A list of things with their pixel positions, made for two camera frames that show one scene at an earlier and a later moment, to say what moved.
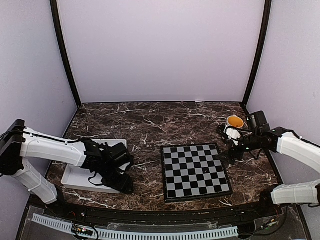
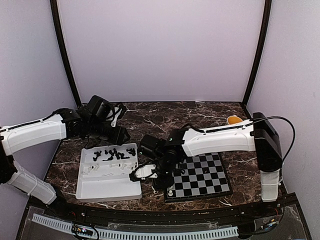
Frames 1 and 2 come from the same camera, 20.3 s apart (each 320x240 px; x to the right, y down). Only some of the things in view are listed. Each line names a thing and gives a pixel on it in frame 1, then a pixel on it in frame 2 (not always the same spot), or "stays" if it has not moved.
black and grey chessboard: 192,172 stays
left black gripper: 123,186 → 117,138
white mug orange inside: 234,121 stays
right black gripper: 228,153 → 166,182
